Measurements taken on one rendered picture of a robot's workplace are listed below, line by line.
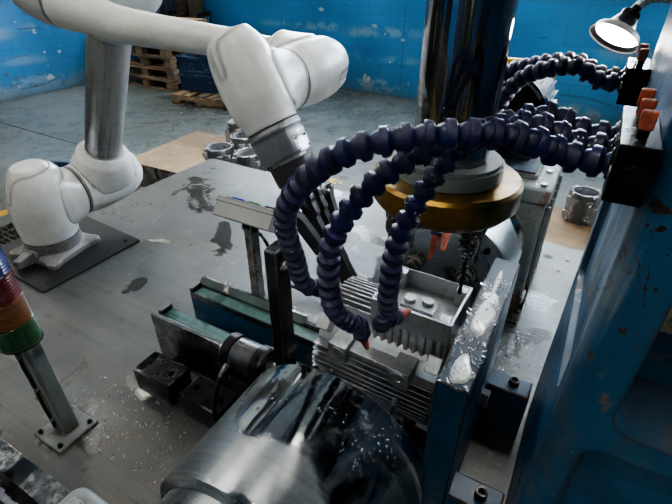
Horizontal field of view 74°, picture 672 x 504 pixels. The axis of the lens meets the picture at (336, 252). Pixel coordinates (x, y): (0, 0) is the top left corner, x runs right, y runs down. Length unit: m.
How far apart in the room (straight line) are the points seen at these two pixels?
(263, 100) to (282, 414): 0.45
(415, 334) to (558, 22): 5.56
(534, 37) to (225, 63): 5.52
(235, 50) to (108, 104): 0.70
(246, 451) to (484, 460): 0.55
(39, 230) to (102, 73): 0.48
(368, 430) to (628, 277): 0.28
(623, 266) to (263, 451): 0.34
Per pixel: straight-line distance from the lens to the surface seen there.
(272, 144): 0.72
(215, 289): 1.07
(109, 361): 1.15
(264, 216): 1.03
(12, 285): 0.83
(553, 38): 6.08
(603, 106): 6.14
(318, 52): 0.83
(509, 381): 0.88
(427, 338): 0.65
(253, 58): 0.72
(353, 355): 0.69
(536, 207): 1.04
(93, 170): 1.51
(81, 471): 0.98
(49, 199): 1.47
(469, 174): 0.52
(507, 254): 0.88
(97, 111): 1.40
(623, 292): 0.40
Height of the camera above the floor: 1.55
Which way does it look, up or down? 33 degrees down
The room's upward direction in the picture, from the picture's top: straight up
